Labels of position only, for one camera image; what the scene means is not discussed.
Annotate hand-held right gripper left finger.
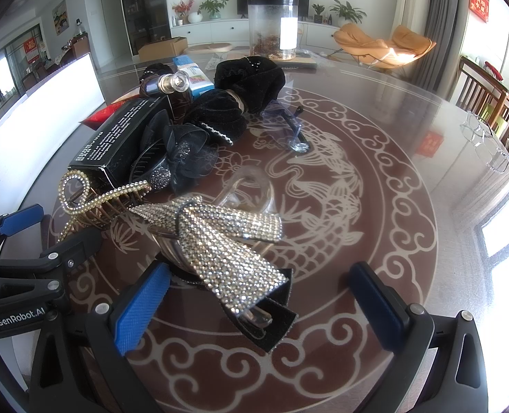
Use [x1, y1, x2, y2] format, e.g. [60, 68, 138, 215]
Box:
[29, 260, 171, 413]

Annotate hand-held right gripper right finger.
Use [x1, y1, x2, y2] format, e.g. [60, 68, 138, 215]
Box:
[349, 262, 489, 413]

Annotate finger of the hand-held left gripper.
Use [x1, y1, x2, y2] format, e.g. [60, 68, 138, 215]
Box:
[0, 205, 44, 259]
[0, 226, 106, 317]

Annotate gold rhinestone hair claw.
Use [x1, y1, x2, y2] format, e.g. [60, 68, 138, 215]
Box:
[57, 170, 152, 246]

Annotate silver rhinestone bow hair clip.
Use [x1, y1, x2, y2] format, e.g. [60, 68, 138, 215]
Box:
[128, 195, 298, 353]

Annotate black lace flower hair clip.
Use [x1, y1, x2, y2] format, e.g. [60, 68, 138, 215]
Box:
[130, 123, 218, 194]

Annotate brown patterned glass desktop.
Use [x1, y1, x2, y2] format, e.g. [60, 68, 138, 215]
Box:
[0, 49, 509, 413]

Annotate white rectangular box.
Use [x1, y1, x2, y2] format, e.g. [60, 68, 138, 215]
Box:
[0, 53, 107, 207]

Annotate black cardboard box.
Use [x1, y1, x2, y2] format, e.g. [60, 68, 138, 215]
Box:
[67, 96, 173, 186]

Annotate red packet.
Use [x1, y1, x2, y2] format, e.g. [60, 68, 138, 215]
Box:
[79, 105, 122, 129]

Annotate clear plastic hair claw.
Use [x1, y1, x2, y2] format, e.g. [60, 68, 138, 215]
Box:
[216, 166, 278, 216]

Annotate red door poster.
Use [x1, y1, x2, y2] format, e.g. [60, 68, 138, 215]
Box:
[23, 36, 40, 63]

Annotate wooden side cabinet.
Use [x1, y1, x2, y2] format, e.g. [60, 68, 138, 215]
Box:
[72, 34, 89, 59]

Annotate perfume bottle with clear cap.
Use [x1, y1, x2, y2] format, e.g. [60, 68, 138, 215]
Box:
[145, 72, 192, 95]

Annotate small black scrunchie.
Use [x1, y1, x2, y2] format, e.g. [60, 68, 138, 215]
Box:
[139, 63, 174, 97]

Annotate blue and white box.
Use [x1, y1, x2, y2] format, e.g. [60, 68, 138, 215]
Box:
[173, 56, 214, 97]

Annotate wooden coffee table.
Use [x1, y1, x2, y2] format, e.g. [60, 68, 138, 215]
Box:
[188, 42, 234, 54]

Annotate dark glass cabinet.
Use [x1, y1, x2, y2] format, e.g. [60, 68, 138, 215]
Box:
[118, 0, 171, 56]

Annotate wooden dining chair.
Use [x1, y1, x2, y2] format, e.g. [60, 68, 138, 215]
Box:
[454, 55, 509, 138]

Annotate flat brown wrapped board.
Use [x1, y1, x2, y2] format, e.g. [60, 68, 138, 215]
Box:
[276, 49, 324, 72]

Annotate white television cabinet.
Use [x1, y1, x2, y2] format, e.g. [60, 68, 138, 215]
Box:
[171, 17, 341, 52]

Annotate orange lounge chair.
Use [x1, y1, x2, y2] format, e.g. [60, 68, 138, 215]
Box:
[333, 23, 388, 67]
[383, 25, 436, 70]

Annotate red flowers in vase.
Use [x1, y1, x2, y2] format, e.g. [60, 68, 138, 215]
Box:
[171, 0, 195, 24]

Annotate green potted plant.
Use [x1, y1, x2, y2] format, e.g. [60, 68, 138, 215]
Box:
[198, 0, 229, 20]

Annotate grey curtain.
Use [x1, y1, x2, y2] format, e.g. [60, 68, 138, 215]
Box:
[409, 0, 470, 95]

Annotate large leafy potted plant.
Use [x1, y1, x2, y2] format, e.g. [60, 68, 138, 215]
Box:
[328, 0, 367, 24]

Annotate clear plastic jar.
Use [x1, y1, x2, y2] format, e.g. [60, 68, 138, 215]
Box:
[247, 0, 300, 61]

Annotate white floral curtain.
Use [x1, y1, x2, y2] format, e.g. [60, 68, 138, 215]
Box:
[392, 0, 433, 48]

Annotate clear frame glasses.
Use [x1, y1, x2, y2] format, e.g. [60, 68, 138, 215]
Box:
[460, 109, 509, 175]

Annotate framed wall painting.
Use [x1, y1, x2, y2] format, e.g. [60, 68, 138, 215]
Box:
[52, 0, 68, 35]

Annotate black velvet bow hair tie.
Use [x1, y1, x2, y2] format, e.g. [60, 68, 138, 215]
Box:
[182, 56, 286, 146]

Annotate red wall hanging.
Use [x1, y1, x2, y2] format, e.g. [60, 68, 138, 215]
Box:
[469, 0, 490, 24]

